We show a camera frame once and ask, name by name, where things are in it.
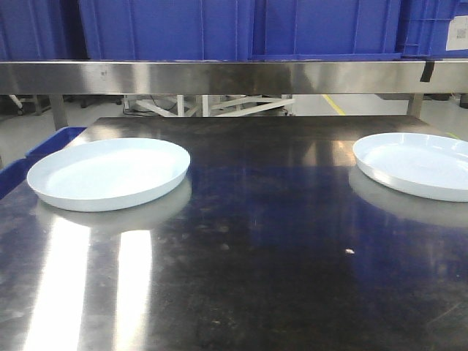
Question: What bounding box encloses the white round plate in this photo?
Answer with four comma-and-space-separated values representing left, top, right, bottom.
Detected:
26, 137, 191, 212
352, 132, 467, 203

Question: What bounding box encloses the blue plastic crate right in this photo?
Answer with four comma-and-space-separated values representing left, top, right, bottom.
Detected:
252, 0, 467, 61

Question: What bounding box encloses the blue plastic crate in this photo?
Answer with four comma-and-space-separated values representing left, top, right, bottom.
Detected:
252, 0, 467, 61
1, 0, 87, 61
78, 1, 254, 61

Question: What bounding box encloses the blue plastic crate middle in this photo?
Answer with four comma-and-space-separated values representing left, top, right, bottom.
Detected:
78, 1, 254, 61

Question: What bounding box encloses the blue bin beside table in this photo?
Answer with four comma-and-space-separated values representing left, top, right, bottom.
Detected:
1, 127, 86, 198

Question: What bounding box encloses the black tape strip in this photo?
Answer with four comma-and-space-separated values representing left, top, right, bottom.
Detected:
420, 61, 435, 83

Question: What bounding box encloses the blue plastic crate left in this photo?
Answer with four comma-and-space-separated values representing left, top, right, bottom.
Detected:
1, 0, 87, 61

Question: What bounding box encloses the white label on crate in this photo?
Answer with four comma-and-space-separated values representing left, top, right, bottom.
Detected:
445, 15, 468, 51

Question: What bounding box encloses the white metal frame background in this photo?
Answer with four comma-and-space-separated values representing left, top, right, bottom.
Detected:
123, 94, 295, 118

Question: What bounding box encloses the steel shelf front rail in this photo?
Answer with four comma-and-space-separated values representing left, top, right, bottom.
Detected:
1, 60, 467, 95

